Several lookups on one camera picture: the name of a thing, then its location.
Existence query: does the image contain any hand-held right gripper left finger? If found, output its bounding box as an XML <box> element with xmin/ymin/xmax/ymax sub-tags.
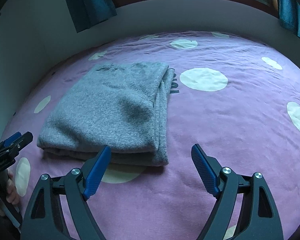
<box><xmin>20</xmin><ymin>145</ymin><xmax>112</xmax><ymax>240</ymax></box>

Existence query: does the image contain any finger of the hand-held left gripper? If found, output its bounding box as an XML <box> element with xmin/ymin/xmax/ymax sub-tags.
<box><xmin>0</xmin><ymin>132</ymin><xmax>22</xmax><ymax>153</ymax></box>
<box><xmin>11</xmin><ymin>131</ymin><xmax>34</xmax><ymax>156</ymax></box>

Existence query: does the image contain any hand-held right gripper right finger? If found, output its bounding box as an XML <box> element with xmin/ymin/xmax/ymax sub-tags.
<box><xmin>191</xmin><ymin>143</ymin><xmax>284</xmax><ymax>240</ymax></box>

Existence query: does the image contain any grey knit sweater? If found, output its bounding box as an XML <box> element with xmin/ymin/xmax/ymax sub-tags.
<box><xmin>37</xmin><ymin>61</ymin><xmax>177</xmax><ymax>167</ymax></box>

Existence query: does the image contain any person's left hand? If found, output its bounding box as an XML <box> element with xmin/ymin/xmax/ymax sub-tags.
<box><xmin>0</xmin><ymin>169</ymin><xmax>21</xmax><ymax>217</ymax></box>

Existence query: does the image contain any purple dotted bed sheet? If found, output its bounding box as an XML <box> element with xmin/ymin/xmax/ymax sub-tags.
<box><xmin>0</xmin><ymin>31</ymin><xmax>300</xmax><ymax>240</ymax></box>

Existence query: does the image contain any blue curtain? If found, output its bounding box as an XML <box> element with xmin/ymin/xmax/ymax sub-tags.
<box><xmin>274</xmin><ymin>0</ymin><xmax>300</xmax><ymax>40</ymax></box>
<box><xmin>60</xmin><ymin>0</ymin><xmax>118</xmax><ymax>34</ymax></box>

